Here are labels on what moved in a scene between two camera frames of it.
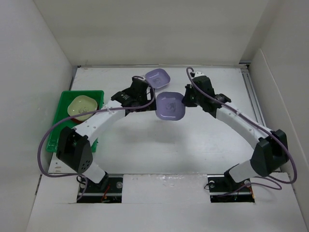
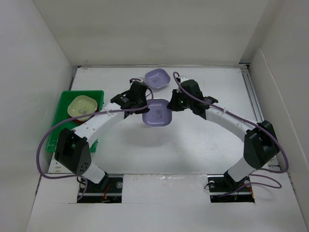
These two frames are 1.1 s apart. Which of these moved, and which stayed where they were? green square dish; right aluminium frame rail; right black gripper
Moved: right black gripper
Stayed: green square dish; right aluminium frame rail
